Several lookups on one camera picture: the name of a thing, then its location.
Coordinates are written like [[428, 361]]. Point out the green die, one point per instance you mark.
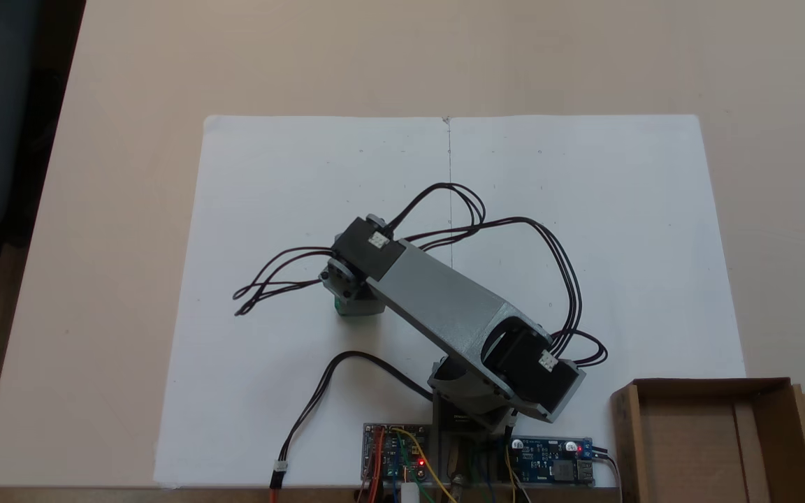
[[341, 308]]

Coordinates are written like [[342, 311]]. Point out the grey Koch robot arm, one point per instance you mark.
[[444, 307]]

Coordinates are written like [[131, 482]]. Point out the grey circuit board, red LED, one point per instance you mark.
[[392, 454]]

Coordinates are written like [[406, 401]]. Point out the small white cylinder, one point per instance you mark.
[[409, 493]]

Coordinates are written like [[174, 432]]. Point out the blue circuit board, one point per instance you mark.
[[549, 461]]

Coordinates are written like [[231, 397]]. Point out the brown cardboard box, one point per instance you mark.
[[689, 447]]

